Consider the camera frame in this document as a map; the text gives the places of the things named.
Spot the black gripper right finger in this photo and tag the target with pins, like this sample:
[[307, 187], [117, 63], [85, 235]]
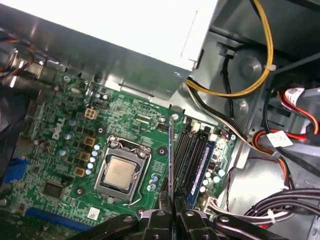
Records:
[[200, 227]]

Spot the metal locking lever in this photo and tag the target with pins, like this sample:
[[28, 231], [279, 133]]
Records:
[[143, 178]]

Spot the black case fan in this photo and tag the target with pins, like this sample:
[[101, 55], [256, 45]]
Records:
[[10, 112]]

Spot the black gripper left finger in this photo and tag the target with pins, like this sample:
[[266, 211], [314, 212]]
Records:
[[150, 227]]

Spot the green motherboard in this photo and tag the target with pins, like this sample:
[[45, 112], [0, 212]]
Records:
[[125, 117]]

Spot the blue expansion slot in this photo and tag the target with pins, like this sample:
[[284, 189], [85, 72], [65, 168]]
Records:
[[57, 218]]

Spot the black PC case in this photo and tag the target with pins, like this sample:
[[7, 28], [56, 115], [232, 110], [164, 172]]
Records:
[[295, 20]]

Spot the blue RAM stick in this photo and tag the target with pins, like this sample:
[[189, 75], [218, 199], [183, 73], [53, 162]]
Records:
[[202, 172], [171, 162]]

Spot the grey metal drive cage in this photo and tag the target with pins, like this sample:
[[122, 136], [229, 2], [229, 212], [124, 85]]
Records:
[[312, 105]]

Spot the grey power supply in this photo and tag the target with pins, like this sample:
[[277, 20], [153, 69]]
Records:
[[112, 62]]

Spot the metal socket cover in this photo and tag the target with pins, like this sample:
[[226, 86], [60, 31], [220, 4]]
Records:
[[101, 178]]

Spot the silver CPU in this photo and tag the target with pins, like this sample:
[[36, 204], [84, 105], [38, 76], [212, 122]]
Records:
[[120, 173]]

